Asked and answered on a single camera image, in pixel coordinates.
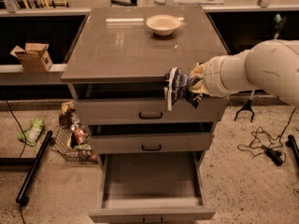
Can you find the grey drawer cabinet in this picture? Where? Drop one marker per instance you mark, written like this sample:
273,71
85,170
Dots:
116,46

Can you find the grey middle drawer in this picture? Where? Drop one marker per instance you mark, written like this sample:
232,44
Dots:
154,137

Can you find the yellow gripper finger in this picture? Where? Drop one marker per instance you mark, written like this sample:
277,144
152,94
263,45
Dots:
197,76

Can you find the blue chip bag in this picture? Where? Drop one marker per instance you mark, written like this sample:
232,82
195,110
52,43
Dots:
177,87

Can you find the open cardboard box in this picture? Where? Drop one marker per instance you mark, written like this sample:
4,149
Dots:
34,58

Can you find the white paper bowl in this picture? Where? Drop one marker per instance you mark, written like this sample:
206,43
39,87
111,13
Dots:
163,24

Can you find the wire basket with snacks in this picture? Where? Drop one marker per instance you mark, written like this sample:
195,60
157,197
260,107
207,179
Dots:
71,140

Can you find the black floor bar right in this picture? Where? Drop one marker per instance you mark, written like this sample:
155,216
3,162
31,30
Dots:
291,142

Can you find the black floor bar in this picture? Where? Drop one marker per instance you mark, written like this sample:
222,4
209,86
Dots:
22,198
291,142

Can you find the grey top drawer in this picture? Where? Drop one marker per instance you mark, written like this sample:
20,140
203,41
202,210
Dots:
126,103

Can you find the grey open bottom drawer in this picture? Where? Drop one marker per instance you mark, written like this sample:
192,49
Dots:
151,188

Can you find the reacher grabber tool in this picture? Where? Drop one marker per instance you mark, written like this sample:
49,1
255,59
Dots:
280,21

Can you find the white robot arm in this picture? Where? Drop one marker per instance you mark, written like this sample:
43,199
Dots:
271,66

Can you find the black floor bar left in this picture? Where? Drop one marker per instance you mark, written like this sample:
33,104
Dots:
22,198

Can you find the black power adapter with cable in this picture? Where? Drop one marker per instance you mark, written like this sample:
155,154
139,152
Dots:
263,143

